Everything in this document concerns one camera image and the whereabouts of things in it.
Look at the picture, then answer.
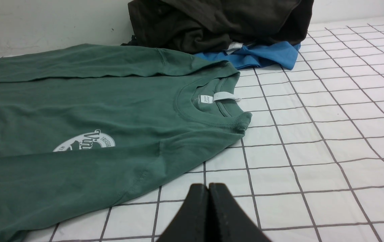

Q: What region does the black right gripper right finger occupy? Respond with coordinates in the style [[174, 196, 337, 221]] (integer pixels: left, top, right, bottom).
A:
[[209, 183, 270, 242]]

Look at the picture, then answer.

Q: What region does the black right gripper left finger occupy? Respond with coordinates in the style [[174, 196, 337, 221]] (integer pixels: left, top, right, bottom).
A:
[[158, 184, 209, 242]]

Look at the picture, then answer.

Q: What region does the dark brown garment pile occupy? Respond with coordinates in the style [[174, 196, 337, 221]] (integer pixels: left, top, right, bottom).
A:
[[128, 0, 314, 54]]

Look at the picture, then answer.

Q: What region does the green long-sleeved shirt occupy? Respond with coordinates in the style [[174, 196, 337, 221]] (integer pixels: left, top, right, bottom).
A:
[[0, 44, 252, 242]]

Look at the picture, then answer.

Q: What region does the white grid table cloth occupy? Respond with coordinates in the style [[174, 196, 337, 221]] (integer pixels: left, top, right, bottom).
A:
[[26, 18, 384, 242]]

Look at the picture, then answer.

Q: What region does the blue garment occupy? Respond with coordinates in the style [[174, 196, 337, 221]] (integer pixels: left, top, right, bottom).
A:
[[195, 41, 301, 70]]

